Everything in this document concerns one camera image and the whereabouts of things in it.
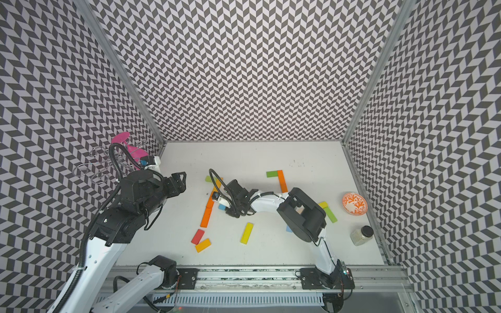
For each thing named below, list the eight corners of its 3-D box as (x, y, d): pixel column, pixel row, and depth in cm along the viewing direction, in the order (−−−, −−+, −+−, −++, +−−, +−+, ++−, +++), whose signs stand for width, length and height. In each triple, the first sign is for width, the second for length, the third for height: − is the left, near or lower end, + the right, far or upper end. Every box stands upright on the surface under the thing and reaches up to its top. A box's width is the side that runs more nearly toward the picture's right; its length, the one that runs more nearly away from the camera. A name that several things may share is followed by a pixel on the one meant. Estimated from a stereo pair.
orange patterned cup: (343, 216, 92) (347, 211, 87) (337, 198, 98) (341, 192, 93) (365, 217, 92) (370, 211, 87) (358, 198, 98) (363, 192, 93)
